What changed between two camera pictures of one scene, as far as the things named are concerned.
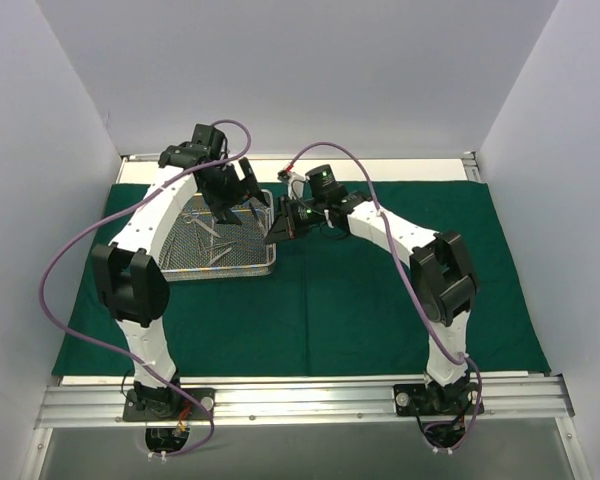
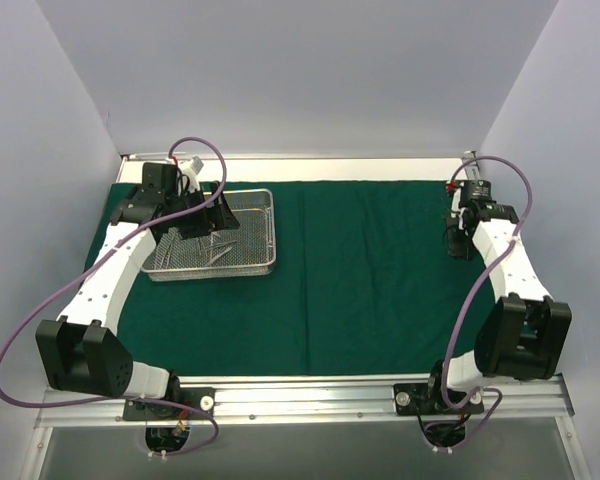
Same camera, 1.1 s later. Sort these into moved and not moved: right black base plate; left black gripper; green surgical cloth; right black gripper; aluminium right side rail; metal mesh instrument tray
Moved: right black gripper; left black gripper
Not moved: green surgical cloth; right black base plate; metal mesh instrument tray; aluminium right side rail
